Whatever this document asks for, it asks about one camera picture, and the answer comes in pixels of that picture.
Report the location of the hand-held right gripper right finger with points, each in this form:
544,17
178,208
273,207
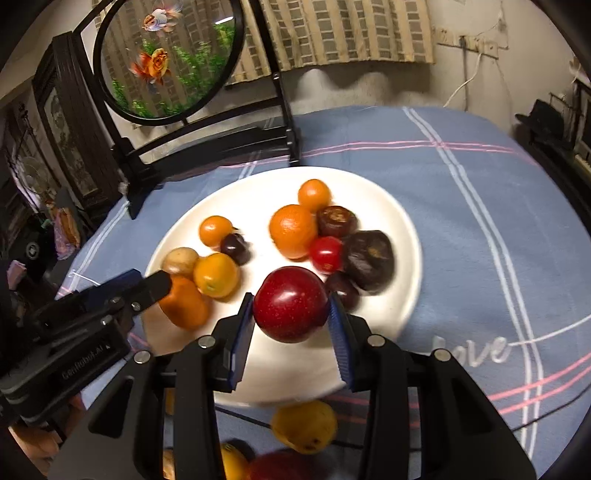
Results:
341,344

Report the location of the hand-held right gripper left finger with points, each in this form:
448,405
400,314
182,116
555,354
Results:
241,341

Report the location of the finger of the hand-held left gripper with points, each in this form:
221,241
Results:
115,282
147,288

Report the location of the deep orange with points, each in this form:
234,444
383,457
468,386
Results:
184,304

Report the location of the tan round fruit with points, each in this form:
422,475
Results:
169,466
179,262

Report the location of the dark purple plum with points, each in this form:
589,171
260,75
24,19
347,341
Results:
234,248
345,290

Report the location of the large red apple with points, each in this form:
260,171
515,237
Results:
291,304

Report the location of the orange-yellow citrus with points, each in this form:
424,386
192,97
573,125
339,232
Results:
216,274

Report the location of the large dark mangosteen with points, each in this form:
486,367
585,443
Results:
369,261

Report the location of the small orange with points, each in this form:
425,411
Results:
315,194
214,230

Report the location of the yellow round fruit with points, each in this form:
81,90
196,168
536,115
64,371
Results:
304,427

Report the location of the small yellow fruit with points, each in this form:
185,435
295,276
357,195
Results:
233,461

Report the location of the small dark brown mangosteen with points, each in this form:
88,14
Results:
337,222

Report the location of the large bumpy orange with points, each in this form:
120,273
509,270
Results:
293,230

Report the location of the white plate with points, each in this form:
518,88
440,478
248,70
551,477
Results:
258,184

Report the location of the person's left hand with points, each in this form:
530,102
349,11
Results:
34,445

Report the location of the pink patterned bag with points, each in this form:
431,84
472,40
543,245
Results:
64,230

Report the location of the small red cherry tomato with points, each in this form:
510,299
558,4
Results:
325,254

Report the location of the small electric fan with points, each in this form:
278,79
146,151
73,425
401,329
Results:
34,175

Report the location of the dark framed picture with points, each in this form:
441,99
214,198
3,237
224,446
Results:
69,138

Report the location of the blue striped tablecloth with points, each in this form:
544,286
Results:
461,207

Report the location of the round goldfish screen black stand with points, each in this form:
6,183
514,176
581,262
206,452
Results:
171,55

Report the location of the black hat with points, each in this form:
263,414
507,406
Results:
540,120

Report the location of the beige checked curtain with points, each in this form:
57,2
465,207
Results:
346,32

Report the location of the white wall socket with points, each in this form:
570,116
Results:
466,41

